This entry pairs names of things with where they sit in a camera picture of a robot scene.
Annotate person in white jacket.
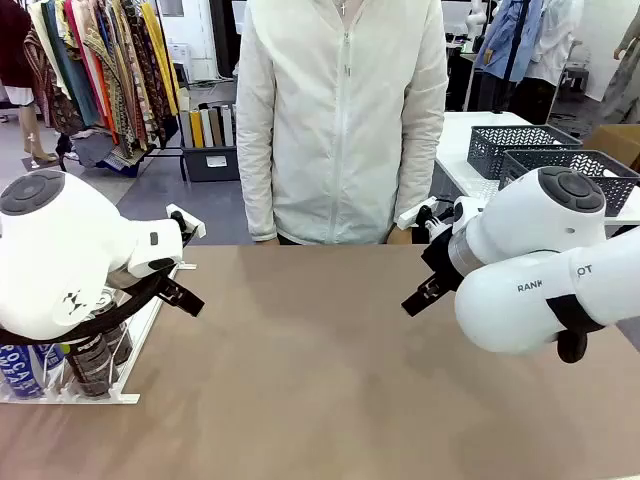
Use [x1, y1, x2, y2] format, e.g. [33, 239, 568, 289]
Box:
[234, 0, 450, 246]

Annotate black garment stand pole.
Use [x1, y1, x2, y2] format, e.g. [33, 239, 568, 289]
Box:
[492, 0, 532, 115]

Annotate person's right forearm white sleeve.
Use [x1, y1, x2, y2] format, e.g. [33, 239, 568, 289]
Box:
[235, 139, 279, 244]

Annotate white can dispenser rack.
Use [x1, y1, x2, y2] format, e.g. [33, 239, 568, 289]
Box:
[0, 259, 199, 405]

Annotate white box appliance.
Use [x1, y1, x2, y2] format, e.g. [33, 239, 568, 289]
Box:
[167, 42, 194, 84]

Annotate gray woven plastic basket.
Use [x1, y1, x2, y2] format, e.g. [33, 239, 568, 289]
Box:
[466, 124, 584, 180]
[498, 148, 640, 217]

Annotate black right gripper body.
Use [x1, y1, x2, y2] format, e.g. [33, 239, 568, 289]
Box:
[421, 232, 461, 294]

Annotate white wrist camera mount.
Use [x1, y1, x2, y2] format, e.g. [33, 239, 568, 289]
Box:
[165, 203, 207, 246]
[398, 196, 454, 236]

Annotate hanging white shirt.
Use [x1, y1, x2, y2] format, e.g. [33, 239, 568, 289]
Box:
[524, 0, 585, 86]

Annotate black Pepsi can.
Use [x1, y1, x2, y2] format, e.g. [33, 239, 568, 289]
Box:
[64, 332, 121, 401]
[92, 289, 135, 366]

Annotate mannequin with maroon top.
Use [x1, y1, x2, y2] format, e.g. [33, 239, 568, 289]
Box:
[0, 0, 61, 166]

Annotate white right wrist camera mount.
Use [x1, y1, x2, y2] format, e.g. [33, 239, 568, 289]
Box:
[398, 196, 454, 236]

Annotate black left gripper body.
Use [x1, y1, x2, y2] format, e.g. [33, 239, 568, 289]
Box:
[149, 262, 184, 300]

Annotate dark plastic storage bin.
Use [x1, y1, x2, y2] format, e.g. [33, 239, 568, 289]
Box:
[180, 144, 241, 183]

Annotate brown cardboard box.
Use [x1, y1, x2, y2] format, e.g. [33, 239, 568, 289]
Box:
[582, 123, 640, 174]

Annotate hanging blue shirt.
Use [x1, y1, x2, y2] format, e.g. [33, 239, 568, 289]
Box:
[473, 0, 546, 84]

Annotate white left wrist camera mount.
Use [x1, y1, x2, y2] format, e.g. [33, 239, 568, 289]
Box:
[165, 203, 207, 246]

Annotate black desk with equipment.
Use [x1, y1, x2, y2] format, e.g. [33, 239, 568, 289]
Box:
[443, 32, 481, 112]

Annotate black strap on right arm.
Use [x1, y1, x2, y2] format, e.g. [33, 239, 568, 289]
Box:
[544, 294, 609, 365]

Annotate brown board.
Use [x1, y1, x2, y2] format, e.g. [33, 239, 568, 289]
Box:
[208, 107, 223, 148]

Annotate person's left forearm white sleeve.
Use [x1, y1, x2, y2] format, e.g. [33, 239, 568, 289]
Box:
[387, 144, 450, 236]

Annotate black stool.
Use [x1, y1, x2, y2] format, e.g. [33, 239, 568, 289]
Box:
[562, 62, 590, 96]

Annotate mannequin with beige dress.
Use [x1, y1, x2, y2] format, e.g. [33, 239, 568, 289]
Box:
[599, 9, 640, 125]

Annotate gray fabric pile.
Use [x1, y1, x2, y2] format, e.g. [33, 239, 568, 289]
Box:
[72, 127, 149, 177]

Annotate clothes rack with colourful garments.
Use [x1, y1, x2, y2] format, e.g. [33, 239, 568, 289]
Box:
[27, 0, 181, 169]

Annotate white side table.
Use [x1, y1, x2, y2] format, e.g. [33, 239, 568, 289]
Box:
[434, 110, 640, 226]

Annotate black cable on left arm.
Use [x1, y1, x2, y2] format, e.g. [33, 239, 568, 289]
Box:
[0, 262, 179, 346]

